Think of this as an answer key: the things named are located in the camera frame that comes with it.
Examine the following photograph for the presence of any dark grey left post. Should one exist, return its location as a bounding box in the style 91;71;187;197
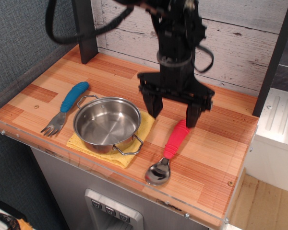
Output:
72;0;98;64

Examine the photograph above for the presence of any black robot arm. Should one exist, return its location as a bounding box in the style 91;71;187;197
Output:
119;0;215;128

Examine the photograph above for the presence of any orange object at corner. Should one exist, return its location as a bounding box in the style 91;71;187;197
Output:
17;219;34;230

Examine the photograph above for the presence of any yellow folded cloth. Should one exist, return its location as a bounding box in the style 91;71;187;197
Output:
66;111;155;169

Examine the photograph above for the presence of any dark grey post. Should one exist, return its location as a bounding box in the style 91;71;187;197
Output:
72;0;98;64
252;9;288;117

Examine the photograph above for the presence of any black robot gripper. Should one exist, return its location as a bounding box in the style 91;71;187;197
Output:
138;63;215;128

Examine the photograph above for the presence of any white toy sink unit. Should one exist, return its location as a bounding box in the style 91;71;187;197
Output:
244;88;288;191

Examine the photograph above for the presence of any blue handled metal fork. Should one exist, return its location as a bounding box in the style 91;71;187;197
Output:
40;81;89;137

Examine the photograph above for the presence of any silver metal pot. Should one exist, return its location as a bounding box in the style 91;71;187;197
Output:
73;95;144;156

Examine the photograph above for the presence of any dark grey right post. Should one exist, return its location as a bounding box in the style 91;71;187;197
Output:
252;9;288;117

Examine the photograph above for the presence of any black cable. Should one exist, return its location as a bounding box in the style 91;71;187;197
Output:
45;0;135;45

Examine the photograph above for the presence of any clear acrylic edge guard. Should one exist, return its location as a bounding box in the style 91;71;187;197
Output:
0;112;258;230

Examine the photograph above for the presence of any grey cabinet front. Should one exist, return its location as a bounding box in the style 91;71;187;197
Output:
32;149;206;230

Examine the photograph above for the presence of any silver dispenser panel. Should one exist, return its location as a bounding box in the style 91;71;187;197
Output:
84;189;144;230

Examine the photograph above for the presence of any red handled metal spoon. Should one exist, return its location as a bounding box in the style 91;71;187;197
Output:
144;119;190;186

